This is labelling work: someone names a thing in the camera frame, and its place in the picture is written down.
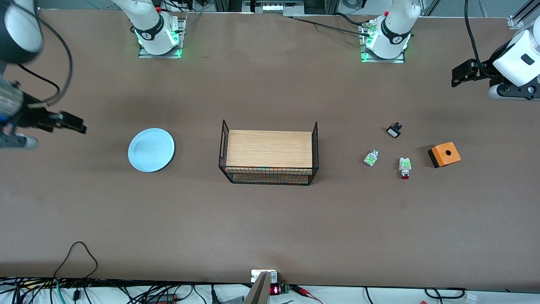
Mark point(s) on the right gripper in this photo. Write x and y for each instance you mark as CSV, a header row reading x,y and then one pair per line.
x,y
32,115

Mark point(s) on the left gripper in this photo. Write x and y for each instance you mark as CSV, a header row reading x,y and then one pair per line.
x,y
482,70

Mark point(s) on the light blue plate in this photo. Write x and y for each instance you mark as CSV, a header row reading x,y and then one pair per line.
x,y
151,150

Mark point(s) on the red push button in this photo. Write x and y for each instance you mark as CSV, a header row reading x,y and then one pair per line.
x,y
405,165

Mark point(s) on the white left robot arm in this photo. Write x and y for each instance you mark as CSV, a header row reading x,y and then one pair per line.
x,y
394,29

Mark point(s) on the orange button box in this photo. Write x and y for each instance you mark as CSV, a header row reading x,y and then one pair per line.
x,y
446,154

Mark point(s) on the black white push button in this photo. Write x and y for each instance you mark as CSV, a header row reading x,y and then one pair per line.
x,y
393,131

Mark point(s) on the green push button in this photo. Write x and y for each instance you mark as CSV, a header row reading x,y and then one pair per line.
x,y
371,159

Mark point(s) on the aluminium extrusion bar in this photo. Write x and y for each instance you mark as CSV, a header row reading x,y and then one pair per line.
x,y
517,22

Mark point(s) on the black power adapter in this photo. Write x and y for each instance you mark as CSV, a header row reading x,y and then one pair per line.
x,y
162,299

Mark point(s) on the red digit display module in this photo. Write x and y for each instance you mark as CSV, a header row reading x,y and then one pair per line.
x,y
275,290

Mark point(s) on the red clip leads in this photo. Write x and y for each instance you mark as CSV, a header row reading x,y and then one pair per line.
x,y
301,290

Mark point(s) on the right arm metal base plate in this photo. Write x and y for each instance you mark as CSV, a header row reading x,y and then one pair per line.
x,y
160,55

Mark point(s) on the metal frame structure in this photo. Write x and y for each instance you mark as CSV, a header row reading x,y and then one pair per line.
x,y
274,7

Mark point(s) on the silver mounting bracket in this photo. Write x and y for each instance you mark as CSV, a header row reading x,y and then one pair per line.
x,y
255,275

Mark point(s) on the grey camera mount beam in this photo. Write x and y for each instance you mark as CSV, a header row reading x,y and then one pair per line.
x,y
258,293

